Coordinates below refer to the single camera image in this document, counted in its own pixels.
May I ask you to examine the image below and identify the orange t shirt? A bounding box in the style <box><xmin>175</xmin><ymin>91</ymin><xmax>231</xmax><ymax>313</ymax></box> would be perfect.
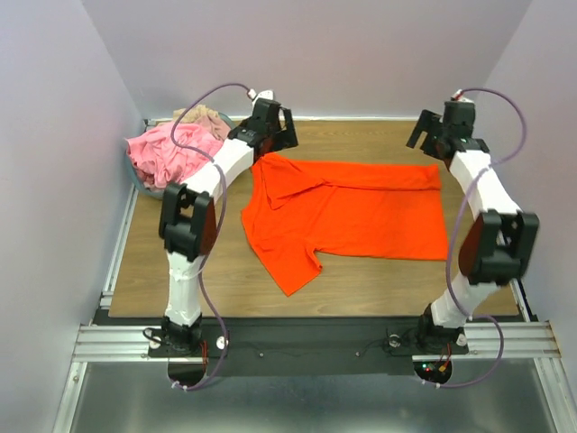
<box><xmin>241</xmin><ymin>153</ymin><xmax>448</xmax><ymax>296</ymax></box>

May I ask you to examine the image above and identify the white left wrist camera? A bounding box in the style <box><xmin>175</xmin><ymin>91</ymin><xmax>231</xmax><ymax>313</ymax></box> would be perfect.
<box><xmin>246</xmin><ymin>88</ymin><xmax>274</xmax><ymax>103</ymax></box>

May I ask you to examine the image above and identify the grey laundry basket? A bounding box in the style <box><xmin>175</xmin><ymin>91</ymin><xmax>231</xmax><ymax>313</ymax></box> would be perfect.
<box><xmin>124</xmin><ymin>106</ymin><xmax>234</xmax><ymax>199</ymax></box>

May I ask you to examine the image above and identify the aluminium frame rail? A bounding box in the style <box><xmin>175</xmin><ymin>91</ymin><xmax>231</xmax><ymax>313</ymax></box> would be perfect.
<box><xmin>74</xmin><ymin>322</ymin><xmax>157</xmax><ymax>362</ymax></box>

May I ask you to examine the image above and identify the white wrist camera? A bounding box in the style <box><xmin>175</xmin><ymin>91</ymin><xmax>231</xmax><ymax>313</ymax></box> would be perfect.
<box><xmin>246</xmin><ymin>88</ymin><xmax>274</xmax><ymax>103</ymax></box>
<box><xmin>450</xmin><ymin>89</ymin><xmax>472</xmax><ymax>103</ymax></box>

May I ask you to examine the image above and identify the pink t shirt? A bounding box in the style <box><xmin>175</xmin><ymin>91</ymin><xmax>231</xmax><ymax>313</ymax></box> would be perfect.
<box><xmin>126</xmin><ymin>123</ymin><xmax>224</xmax><ymax>191</ymax></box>

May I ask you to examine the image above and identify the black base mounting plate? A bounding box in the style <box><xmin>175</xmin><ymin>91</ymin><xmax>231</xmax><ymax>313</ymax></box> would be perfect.
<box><xmin>142</xmin><ymin>316</ymin><xmax>468</xmax><ymax>385</ymax></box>

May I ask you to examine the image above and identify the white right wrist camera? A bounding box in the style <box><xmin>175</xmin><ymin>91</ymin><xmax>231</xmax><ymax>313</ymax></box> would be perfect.
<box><xmin>450</xmin><ymin>89</ymin><xmax>472</xmax><ymax>103</ymax></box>

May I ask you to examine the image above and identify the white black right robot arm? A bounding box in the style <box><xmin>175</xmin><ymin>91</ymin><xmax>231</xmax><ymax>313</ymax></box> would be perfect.
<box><xmin>408</xmin><ymin>94</ymin><xmax>539</xmax><ymax>352</ymax></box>

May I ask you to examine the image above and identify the beige t shirt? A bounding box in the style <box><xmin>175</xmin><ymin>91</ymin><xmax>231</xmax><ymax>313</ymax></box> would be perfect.
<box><xmin>172</xmin><ymin>105</ymin><xmax>231</xmax><ymax>141</ymax></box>

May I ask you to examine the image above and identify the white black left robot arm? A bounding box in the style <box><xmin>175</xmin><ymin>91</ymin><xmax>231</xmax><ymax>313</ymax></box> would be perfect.
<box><xmin>149</xmin><ymin>90</ymin><xmax>298</xmax><ymax>357</ymax></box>

